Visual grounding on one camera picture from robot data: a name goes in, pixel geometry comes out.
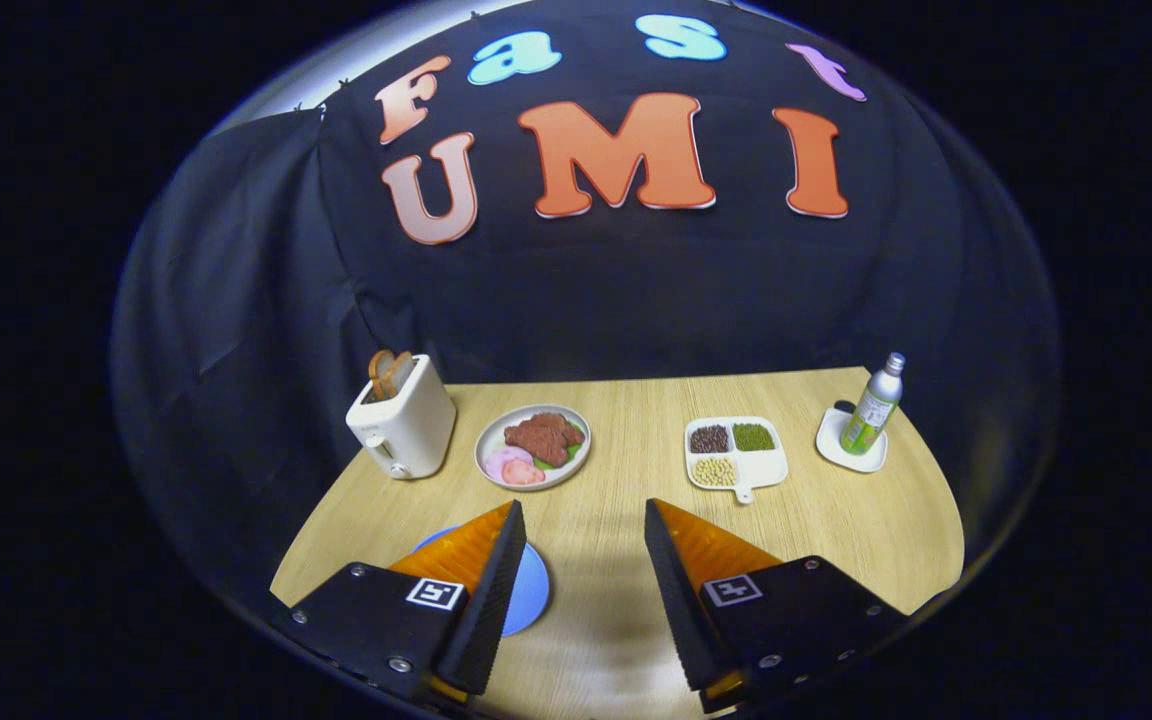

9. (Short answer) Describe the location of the pale pink ham slice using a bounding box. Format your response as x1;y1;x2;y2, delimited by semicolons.
484;447;534;483

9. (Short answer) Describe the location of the white round food plate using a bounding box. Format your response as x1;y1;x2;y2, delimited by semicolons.
474;404;593;491

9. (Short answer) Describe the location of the green and silver bottle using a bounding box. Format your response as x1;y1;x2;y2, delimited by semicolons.
839;352;906;456

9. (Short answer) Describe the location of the white toaster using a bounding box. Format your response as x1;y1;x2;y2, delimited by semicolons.
346;354;457;481

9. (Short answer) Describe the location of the brown meat piece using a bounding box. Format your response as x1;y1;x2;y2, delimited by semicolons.
504;412;585;467

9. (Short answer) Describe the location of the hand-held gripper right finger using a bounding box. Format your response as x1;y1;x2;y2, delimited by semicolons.
644;498;912;713

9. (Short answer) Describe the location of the white coaster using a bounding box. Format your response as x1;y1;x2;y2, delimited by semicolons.
816;405;889;474

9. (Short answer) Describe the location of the white divided tray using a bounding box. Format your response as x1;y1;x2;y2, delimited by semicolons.
685;416;789;504

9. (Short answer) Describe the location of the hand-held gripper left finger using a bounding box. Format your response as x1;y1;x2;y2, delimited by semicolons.
271;500;529;706

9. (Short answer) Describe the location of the blue round plate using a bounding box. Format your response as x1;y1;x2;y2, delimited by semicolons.
414;525;550;637

